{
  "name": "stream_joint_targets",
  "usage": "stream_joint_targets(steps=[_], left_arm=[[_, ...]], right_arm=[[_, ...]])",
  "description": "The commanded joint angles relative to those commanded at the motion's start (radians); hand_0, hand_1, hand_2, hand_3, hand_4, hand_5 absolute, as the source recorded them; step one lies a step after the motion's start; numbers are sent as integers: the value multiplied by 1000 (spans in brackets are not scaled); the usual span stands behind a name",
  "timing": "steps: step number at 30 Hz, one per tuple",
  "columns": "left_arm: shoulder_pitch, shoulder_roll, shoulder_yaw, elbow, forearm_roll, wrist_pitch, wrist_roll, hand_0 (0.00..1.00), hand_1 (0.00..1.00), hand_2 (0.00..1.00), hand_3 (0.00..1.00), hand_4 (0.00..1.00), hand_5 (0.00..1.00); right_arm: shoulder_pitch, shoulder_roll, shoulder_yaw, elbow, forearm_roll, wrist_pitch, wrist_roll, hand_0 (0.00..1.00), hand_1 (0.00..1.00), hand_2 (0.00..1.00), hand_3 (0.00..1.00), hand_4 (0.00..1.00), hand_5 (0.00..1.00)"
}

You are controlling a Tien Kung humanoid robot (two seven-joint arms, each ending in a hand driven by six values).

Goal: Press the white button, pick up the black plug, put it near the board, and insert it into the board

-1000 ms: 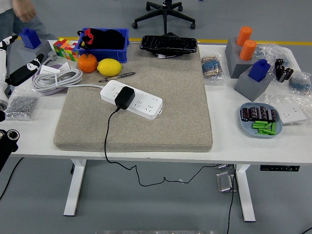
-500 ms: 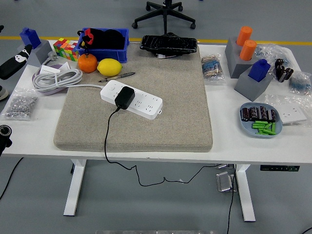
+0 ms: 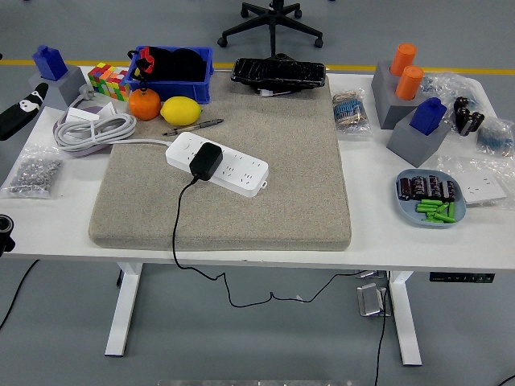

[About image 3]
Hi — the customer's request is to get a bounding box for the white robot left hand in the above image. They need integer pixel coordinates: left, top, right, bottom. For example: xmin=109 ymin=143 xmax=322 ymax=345
xmin=0 ymin=82 xmax=50 ymax=142

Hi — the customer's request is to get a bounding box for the black plug adapter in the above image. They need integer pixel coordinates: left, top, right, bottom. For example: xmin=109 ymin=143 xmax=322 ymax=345
xmin=188 ymin=142 xmax=225 ymax=182

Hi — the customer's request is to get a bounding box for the thin black plug cord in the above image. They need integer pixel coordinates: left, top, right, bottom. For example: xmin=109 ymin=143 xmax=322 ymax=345
xmin=171 ymin=176 xmax=365 ymax=310

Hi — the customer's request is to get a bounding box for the white power strip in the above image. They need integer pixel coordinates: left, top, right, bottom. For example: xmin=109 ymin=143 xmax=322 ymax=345
xmin=165 ymin=131 xmax=270 ymax=198

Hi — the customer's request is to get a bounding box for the clear bag of metal nuts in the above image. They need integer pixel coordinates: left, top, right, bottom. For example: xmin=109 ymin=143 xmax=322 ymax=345
xmin=0 ymin=145 xmax=65 ymax=201

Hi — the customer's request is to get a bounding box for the blue bottle-shaped block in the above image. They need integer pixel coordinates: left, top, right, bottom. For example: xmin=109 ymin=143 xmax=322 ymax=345
xmin=31 ymin=44 xmax=68 ymax=82
xmin=409 ymin=96 xmax=448 ymax=136

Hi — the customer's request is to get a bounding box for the white card box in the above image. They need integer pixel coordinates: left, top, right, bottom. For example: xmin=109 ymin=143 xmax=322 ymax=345
xmin=65 ymin=107 xmax=101 ymax=122

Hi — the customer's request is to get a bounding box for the multicolour puzzle cube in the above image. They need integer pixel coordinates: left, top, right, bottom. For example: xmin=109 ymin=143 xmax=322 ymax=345
xmin=87 ymin=62 xmax=133 ymax=102

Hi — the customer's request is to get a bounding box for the orange mandarin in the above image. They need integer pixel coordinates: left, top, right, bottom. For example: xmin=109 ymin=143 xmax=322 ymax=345
xmin=128 ymin=88 xmax=163 ymax=121

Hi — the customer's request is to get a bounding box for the yellow lemon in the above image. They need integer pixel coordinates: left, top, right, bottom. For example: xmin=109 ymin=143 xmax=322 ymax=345
xmin=159 ymin=96 xmax=203 ymax=125

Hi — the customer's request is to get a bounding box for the blue plastic bin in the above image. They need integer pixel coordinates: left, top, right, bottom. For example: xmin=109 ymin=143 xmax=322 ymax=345
xmin=123 ymin=45 xmax=215 ymax=105

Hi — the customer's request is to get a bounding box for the black cloth pouch red trim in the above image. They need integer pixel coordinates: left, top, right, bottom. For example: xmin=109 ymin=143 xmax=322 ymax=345
xmin=128 ymin=46 xmax=208 ymax=84

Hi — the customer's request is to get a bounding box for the black pen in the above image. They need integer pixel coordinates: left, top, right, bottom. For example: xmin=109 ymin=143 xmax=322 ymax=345
xmin=163 ymin=117 xmax=225 ymax=137

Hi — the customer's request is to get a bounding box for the white table leg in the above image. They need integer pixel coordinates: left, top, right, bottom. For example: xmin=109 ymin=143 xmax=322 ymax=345
xmin=104 ymin=261 xmax=144 ymax=357
xmin=388 ymin=271 xmax=423 ymax=367

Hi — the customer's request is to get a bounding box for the beige fabric mat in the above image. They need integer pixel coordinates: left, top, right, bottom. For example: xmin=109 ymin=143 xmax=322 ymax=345
xmin=88 ymin=72 xmax=353 ymax=253

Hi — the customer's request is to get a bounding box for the black plastic tray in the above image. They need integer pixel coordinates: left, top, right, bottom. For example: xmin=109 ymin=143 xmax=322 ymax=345
xmin=230 ymin=58 xmax=328 ymax=92

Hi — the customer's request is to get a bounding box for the black office chair base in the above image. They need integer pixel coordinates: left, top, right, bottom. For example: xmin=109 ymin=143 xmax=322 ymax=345
xmin=216 ymin=0 xmax=325 ymax=57

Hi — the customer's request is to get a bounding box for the clear bag of resistors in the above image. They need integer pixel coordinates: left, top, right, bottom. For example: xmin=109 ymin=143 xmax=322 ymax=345
xmin=330 ymin=88 xmax=373 ymax=141

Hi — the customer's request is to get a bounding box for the grey two-hole holder block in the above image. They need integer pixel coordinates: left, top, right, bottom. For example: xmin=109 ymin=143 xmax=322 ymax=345
xmin=369 ymin=60 xmax=427 ymax=130

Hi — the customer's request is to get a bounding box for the orange cylinder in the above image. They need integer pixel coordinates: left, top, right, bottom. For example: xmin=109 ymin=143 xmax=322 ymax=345
xmin=389 ymin=43 xmax=418 ymax=77
xmin=394 ymin=65 xmax=425 ymax=101

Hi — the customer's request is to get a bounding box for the metal foot pedal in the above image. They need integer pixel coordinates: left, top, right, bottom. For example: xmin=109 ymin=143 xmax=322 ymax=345
xmin=356 ymin=282 xmax=393 ymax=318

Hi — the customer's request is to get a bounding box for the blue-grey plate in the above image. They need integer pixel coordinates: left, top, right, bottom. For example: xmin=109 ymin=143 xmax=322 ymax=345
xmin=393 ymin=168 xmax=468 ymax=229

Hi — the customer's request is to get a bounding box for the crumpled clear plastic bag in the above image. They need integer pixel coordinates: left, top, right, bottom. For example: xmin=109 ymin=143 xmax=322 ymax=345
xmin=420 ymin=72 xmax=484 ymax=108

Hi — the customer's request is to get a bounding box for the clear bag around socket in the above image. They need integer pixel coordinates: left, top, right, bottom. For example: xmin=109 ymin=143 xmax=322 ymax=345
xmin=436 ymin=154 xmax=515 ymax=211

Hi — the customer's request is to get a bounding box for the black table control panel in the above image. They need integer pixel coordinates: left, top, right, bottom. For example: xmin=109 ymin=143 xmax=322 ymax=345
xmin=428 ymin=272 xmax=496 ymax=284

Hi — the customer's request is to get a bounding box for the clear bag of blue parts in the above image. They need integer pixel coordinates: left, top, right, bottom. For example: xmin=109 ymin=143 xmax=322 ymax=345
xmin=476 ymin=118 xmax=515 ymax=157

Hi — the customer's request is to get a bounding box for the thick white power cable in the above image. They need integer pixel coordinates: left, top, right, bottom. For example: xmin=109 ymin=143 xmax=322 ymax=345
xmin=53 ymin=84 xmax=172 ymax=153

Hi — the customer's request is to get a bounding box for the white wall socket plate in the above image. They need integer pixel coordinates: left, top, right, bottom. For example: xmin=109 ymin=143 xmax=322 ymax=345
xmin=459 ymin=172 xmax=508 ymax=207

